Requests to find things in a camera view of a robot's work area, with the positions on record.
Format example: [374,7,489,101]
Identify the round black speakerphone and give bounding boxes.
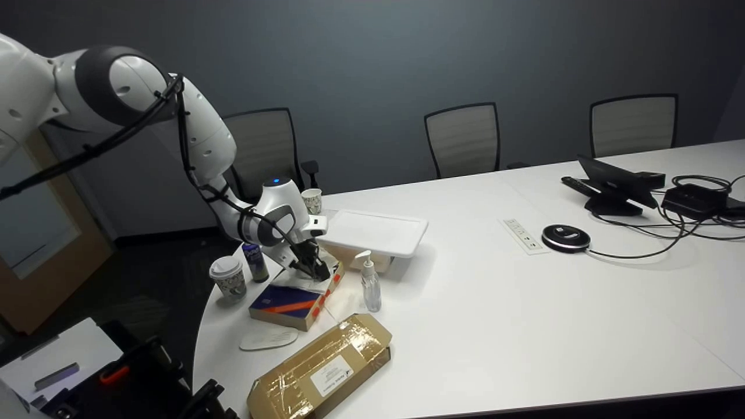
[537,220,592,253]

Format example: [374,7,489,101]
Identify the white board sheet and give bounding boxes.
[0,313,125,410]

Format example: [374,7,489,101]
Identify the blue box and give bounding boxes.
[247,258,344,332]

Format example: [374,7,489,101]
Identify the black power box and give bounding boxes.
[658,171,745,220]

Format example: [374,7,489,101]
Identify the clear hand sanitizer bottle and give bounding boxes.
[352,249,384,313]

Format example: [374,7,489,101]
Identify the white remote control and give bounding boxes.
[500,217,544,255]

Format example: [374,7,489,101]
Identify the clear container with white lid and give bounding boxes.
[319,207,431,284]

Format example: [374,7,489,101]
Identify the brown cardboard box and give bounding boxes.
[245,311,393,419]

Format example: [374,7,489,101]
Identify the grey marker bar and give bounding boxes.
[33,361,82,394]

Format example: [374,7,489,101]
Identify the black orange clamp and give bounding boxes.
[95,363,133,389]

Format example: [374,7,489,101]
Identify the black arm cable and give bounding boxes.
[0,71,311,252]

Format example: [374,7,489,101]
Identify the paper cup with white lid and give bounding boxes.
[208,253,248,304]

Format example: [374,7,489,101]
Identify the black conference tablet stand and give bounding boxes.
[559,156,668,218]

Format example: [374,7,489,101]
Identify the wooden door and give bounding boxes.
[0,130,114,336]

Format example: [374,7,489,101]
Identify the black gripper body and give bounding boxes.
[287,234,333,274]

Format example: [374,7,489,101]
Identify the black table cables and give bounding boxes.
[585,171,745,262]

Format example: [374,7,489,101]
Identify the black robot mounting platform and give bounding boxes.
[42,332,240,419]

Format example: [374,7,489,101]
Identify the open patterned paper cup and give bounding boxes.
[301,186,326,218]

